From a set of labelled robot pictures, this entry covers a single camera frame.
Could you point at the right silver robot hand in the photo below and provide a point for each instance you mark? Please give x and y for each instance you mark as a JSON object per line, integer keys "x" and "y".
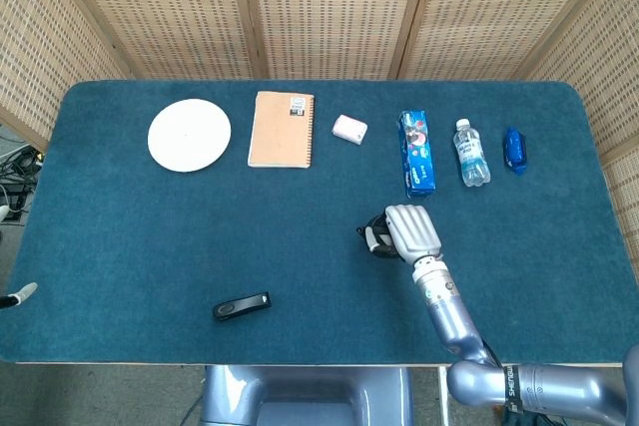
{"x": 412, "y": 229}

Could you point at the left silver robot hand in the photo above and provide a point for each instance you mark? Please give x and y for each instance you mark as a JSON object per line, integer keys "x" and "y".
{"x": 22, "y": 292}

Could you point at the black kettle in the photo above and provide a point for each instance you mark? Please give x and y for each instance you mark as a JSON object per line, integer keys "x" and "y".
{"x": 382, "y": 246}

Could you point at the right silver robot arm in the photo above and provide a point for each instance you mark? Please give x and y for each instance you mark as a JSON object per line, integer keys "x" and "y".
{"x": 449, "y": 316}

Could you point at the blue cookie box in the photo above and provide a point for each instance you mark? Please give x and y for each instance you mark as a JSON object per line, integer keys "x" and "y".
{"x": 417, "y": 151}

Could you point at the clear plastic water bottle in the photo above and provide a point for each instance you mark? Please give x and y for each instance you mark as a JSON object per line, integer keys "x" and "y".
{"x": 470, "y": 154}

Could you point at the small white tissue pack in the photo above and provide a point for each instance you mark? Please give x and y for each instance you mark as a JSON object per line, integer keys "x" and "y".
{"x": 349, "y": 128}

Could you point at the blue snack packet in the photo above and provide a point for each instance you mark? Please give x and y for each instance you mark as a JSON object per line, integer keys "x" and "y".
{"x": 515, "y": 150}

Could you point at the blue table cloth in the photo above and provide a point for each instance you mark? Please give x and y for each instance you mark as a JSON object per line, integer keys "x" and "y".
{"x": 150, "y": 246}

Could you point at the tan spiral notebook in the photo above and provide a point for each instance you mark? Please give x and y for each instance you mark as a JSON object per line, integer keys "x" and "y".
{"x": 279, "y": 131}

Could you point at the black stapler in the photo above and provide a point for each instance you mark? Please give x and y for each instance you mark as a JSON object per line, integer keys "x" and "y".
{"x": 239, "y": 306}

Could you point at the silver robot torso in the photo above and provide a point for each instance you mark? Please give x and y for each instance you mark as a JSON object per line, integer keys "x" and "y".
{"x": 309, "y": 396}

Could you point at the white round plate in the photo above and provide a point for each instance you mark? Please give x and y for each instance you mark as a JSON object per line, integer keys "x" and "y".
{"x": 190, "y": 135}

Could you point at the woven wooden folding screen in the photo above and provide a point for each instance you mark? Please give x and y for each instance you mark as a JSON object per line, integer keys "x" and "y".
{"x": 329, "y": 7}

